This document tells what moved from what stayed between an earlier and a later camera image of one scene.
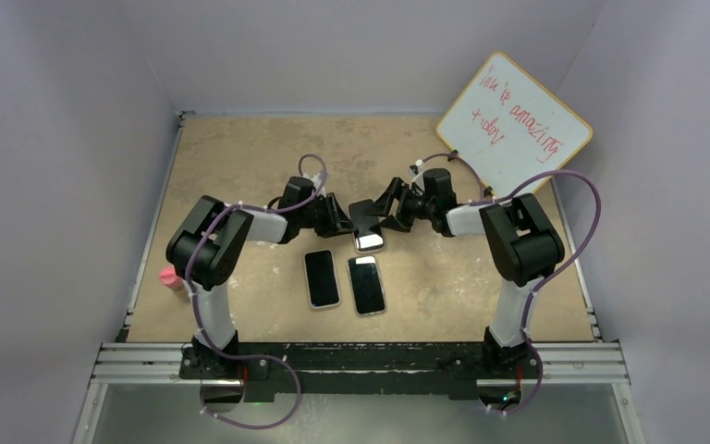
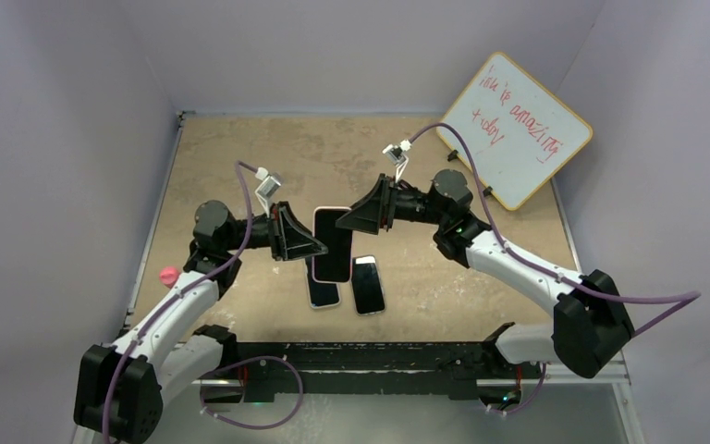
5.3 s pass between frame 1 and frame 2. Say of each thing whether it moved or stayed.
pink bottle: stayed
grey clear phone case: stayed
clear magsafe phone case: stayed
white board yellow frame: stayed
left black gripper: moved
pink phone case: moved
